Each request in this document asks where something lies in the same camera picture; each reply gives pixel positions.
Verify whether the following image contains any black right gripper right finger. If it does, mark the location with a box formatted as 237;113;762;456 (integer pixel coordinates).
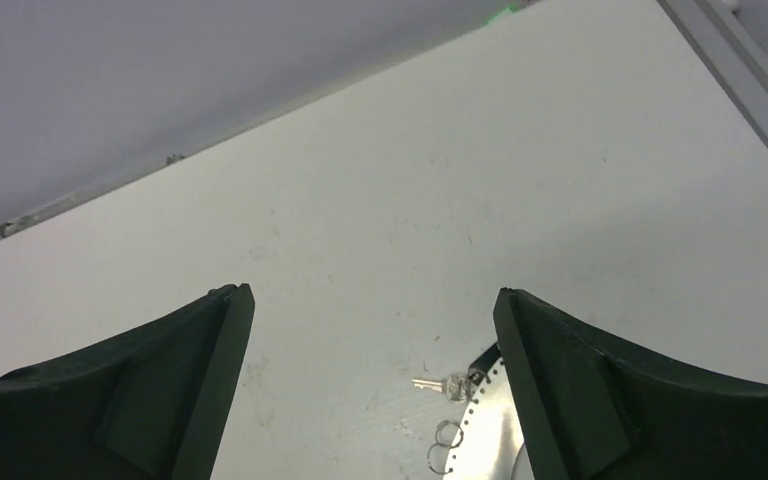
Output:
493;288;768;479

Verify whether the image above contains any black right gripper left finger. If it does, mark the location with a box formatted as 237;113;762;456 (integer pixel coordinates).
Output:
0;284;255;479

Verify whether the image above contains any small split ring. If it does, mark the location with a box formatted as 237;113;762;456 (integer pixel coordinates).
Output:
434;419;465;450
426;443;454;477

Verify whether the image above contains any black key tag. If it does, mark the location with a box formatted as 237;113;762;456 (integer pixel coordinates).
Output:
467;343;501;386

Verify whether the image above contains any small silver key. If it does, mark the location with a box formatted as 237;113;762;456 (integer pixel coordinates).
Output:
411;372;472;404

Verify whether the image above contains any aluminium table edge rail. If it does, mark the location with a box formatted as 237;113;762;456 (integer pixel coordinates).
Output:
659;0;768;149

